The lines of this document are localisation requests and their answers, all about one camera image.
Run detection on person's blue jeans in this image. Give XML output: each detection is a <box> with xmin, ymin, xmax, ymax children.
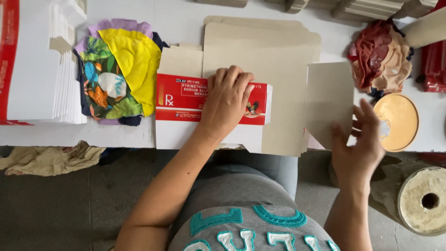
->
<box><xmin>200</xmin><ymin>149</ymin><xmax>299</xmax><ymax>201</ymax></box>

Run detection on crumpled beige cloth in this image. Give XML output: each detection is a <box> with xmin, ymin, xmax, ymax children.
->
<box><xmin>0</xmin><ymin>140</ymin><xmax>106</xmax><ymax>177</ymax></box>

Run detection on person's right hand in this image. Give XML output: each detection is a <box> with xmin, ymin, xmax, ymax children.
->
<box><xmin>330</xmin><ymin>98</ymin><xmax>387</xmax><ymax>189</ymax></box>

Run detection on pile of colourful cloth rags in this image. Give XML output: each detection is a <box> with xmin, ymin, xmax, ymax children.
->
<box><xmin>72</xmin><ymin>18</ymin><xmax>170</xmax><ymax>127</ymax></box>

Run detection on person's grey printed shirt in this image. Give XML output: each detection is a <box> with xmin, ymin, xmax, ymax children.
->
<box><xmin>167</xmin><ymin>173</ymin><xmax>341</xmax><ymax>251</ymax></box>

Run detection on red and white folding carton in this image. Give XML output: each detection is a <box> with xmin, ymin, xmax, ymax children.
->
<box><xmin>155</xmin><ymin>43</ymin><xmax>273</xmax><ymax>154</ymax></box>

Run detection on row of folded carton stacks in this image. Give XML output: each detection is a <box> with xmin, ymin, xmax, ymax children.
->
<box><xmin>194</xmin><ymin>0</ymin><xmax>440</xmax><ymax>21</ymax></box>

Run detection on orange round glue dish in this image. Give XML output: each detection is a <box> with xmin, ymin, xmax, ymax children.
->
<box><xmin>372</xmin><ymin>93</ymin><xmax>420</xmax><ymax>152</ymax></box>

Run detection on red glossy packets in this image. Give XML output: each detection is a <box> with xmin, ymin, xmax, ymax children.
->
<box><xmin>419</xmin><ymin>41</ymin><xmax>446</xmax><ymax>93</ymax></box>

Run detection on stack of grey carton blanks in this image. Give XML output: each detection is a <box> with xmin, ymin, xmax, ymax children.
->
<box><xmin>202</xmin><ymin>15</ymin><xmax>322</xmax><ymax>157</ymax></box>

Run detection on single grey carton blank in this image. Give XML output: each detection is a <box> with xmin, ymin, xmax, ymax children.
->
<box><xmin>304</xmin><ymin>62</ymin><xmax>355</xmax><ymax>151</ymax></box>

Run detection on stack of white flat cartons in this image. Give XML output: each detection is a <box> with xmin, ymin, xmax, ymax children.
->
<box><xmin>0</xmin><ymin>0</ymin><xmax>88</xmax><ymax>126</ymax></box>

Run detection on pile of red beige rags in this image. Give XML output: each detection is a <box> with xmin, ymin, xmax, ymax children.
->
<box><xmin>347</xmin><ymin>19</ymin><xmax>414</xmax><ymax>97</ymax></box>

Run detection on person's left hand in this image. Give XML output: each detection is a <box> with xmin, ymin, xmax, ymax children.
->
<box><xmin>199</xmin><ymin>65</ymin><xmax>256</xmax><ymax>140</ymax></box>

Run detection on round white roll with hole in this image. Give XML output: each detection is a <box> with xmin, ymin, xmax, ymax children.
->
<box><xmin>397</xmin><ymin>166</ymin><xmax>446</xmax><ymax>236</ymax></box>

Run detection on beige cardboard box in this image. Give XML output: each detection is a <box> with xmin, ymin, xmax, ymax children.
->
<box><xmin>402</xmin><ymin>7</ymin><xmax>446</xmax><ymax>49</ymax></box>

